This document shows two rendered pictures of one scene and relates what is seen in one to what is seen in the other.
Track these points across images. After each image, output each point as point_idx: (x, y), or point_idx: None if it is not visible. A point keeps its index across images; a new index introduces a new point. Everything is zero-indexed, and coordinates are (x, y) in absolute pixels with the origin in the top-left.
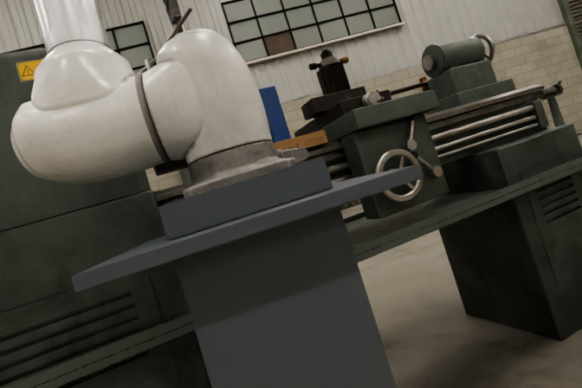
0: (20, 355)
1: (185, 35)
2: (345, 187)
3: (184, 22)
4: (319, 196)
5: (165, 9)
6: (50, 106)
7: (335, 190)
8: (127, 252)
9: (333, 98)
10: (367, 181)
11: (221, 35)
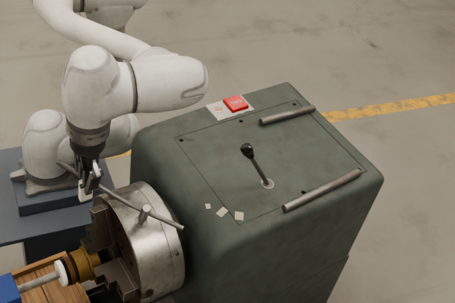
0: None
1: (46, 109)
2: (8, 149)
3: (74, 174)
4: (18, 147)
5: (101, 170)
6: None
7: (11, 152)
8: (99, 163)
9: None
10: (0, 149)
11: (30, 116)
